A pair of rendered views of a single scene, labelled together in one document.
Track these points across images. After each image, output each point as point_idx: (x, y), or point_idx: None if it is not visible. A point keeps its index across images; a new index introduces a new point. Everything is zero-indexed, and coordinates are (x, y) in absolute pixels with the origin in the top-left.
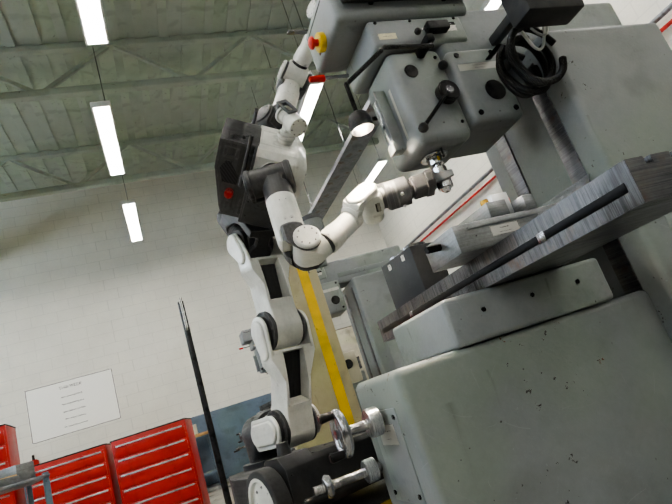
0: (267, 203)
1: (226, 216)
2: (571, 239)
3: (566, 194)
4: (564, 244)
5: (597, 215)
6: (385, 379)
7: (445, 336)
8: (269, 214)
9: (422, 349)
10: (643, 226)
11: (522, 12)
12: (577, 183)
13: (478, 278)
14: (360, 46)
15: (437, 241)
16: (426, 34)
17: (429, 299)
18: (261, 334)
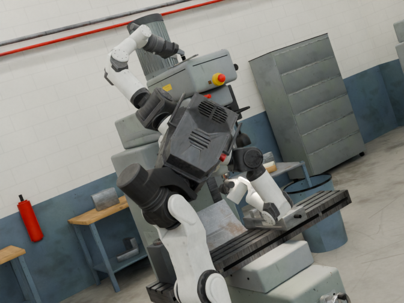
0: (266, 174)
1: (161, 175)
2: (330, 214)
3: (212, 208)
4: (328, 216)
5: (339, 205)
6: (329, 275)
7: (307, 259)
8: (269, 182)
9: (287, 273)
10: None
11: (238, 117)
12: (217, 203)
13: (286, 235)
14: (217, 92)
15: (293, 213)
16: (230, 106)
17: (243, 255)
18: (225, 287)
